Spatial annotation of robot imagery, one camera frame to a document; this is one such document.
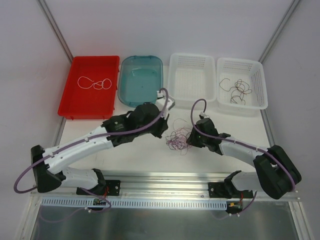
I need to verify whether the bundle of thin cables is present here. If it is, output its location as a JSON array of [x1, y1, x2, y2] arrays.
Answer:
[[165, 117, 195, 156]]

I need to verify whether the brown cable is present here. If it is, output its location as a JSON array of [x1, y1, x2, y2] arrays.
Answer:
[[219, 77, 237, 93], [229, 78, 253, 106]]

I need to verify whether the white cable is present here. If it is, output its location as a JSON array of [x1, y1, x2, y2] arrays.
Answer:
[[77, 76, 112, 90]]

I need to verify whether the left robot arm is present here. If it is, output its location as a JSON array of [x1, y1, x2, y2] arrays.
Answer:
[[31, 102, 169, 195]]

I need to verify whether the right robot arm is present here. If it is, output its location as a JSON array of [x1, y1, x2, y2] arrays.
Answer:
[[186, 118, 302, 200]]

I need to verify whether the teal transparent plastic bin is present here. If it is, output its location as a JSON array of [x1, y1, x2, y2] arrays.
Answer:
[[117, 55, 163, 108]]

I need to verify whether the white perforated basket left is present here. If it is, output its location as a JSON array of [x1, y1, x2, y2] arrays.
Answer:
[[167, 53, 217, 109]]

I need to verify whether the white perforated basket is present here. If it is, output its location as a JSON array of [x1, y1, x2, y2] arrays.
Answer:
[[167, 53, 217, 109], [216, 57, 269, 116]]

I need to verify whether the white perforated basket right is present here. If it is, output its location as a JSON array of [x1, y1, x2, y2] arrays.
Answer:
[[216, 57, 269, 116]]

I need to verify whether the red plastic tray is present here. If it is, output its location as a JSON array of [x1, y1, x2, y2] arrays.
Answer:
[[57, 55, 120, 120]]

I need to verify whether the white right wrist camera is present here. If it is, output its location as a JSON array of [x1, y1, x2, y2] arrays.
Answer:
[[199, 112, 210, 119]]

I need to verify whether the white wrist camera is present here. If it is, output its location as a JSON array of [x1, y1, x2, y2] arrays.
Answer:
[[155, 91, 175, 111], [199, 112, 210, 119]]

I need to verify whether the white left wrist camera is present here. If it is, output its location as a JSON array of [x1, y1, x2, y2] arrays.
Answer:
[[155, 91, 175, 111]]

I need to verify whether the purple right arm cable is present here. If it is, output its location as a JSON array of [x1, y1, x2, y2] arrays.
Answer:
[[190, 99, 297, 187]]

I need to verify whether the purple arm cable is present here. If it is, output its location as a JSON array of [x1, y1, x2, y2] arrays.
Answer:
[[190, 99, 297, 187], [13, 87, 170, 195]]

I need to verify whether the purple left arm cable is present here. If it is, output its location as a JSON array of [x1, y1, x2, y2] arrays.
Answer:
[[13, 87, 170, 195]]

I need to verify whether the aluminium mounting rail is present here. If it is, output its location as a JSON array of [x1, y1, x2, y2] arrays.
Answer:
[[48, 168, 229, 199]]

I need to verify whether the white slotted cable duct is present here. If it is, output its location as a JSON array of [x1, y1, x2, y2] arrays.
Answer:
[[41, 196, 227, 211]]

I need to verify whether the right aluminium frame post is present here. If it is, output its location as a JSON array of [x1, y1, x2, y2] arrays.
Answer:
[[258, 0, 302, 64]]

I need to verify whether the aluminium frame post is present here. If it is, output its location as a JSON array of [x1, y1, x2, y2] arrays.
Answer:
[[36, 0, 74, 64], [258, 0, 302, 64]]

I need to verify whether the left aluminium frame post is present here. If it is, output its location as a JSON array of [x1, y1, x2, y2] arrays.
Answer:
[[36, 0, 74, 64]]

